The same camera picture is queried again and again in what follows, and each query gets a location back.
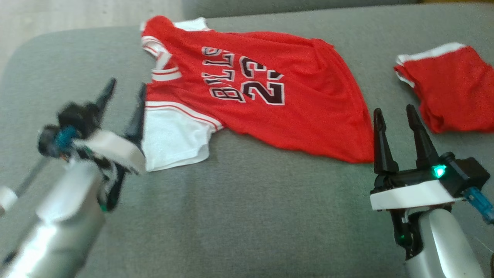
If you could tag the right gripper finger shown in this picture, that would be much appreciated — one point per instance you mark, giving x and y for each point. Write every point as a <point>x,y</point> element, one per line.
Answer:
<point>383,154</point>
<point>423,148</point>

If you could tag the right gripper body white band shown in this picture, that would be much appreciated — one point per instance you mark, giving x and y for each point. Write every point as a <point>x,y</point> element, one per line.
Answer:
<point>409,193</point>

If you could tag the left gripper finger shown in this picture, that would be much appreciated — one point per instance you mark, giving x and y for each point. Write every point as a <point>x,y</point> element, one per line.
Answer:
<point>137,119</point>
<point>105,100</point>

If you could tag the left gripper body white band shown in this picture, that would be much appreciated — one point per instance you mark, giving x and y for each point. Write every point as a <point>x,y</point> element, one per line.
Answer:
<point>115,148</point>

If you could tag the red shorts with white trim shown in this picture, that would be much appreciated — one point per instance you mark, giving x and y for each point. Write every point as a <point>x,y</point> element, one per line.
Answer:
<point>451,88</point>

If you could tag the red basketball jersey white sleeves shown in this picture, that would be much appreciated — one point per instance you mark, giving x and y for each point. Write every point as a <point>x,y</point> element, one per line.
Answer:
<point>308,100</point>

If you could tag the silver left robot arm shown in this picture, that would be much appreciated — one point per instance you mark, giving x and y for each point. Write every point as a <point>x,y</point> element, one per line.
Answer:
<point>58,224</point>

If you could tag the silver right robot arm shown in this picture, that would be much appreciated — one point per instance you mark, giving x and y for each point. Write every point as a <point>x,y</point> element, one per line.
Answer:
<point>444,247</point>

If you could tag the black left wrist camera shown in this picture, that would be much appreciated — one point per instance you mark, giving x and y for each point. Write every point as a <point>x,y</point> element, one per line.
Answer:
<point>79,116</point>

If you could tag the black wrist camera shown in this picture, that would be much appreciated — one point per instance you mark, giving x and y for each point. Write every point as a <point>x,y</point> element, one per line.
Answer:
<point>469,173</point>
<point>79,116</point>

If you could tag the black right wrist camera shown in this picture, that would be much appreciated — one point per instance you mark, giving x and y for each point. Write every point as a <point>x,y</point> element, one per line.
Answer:
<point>469,173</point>

